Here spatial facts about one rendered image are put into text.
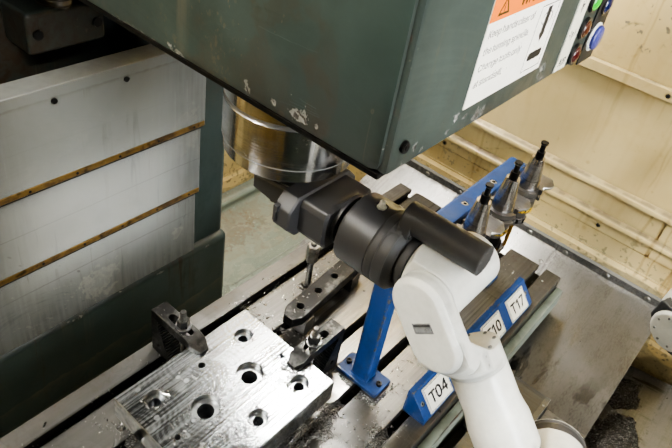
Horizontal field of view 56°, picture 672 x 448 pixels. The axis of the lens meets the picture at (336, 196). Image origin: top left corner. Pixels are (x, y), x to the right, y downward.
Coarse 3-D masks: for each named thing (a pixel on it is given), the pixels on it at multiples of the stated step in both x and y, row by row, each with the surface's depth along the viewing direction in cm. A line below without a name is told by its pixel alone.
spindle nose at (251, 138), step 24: (240, 120) 67; (264, 120) 65; (240, 144) 69; (264, 144) 67; (288, 144) 66; (312, 144) 67; (264, 168) 69; (288, 168) 68; (312, 168) 69; (336, 168) 71
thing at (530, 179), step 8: (536, 160) 125; (544, 160) 125; (528, 168) 126; (536, 168) 125; (520, 176) 129; (528, 176) 126; (536, 176) 126; (520, 184) 128; (528, 184) 127; (536, 184) 127
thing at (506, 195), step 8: (504, 184) 118; (512, 184) 117; (504, 192) 119; (512, 192) 118; (496, 200) 120; (504, 200) 119; (512, 200) 119; (496, 208) 121; (504, 208) 120; (512, 208) 120
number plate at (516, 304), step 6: (522, 288) 145; (516, 294) 143; (522, 294) 145; (510, 300) 141; (516, 300) 143; (522, 300) 144; (510, 306) 141; (516, 306) 143; (522, 306) 144; (510, 312) 141; (516, 312) 142; (522, 312) 144; (510, 318) 141; (516, 318) 142
